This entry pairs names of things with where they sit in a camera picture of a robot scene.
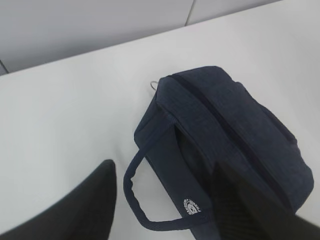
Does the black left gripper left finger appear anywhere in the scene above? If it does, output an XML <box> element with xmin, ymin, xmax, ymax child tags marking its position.
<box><xmin>0</xmin><ymin>159</ymin><xmax>117</xmax><ymax>240</ymax></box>

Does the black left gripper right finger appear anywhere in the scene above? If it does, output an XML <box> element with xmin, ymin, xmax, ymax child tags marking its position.
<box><xmin>211</xmin><ymin>161</ymin><xmax>320</xmax><ymax>240</ymax></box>

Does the dark navy lunch bag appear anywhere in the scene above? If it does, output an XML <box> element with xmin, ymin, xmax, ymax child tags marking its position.
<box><xmin>123</xmin><ymin>66</ymin><xmax>312</xmax><ymax>240</ymax></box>

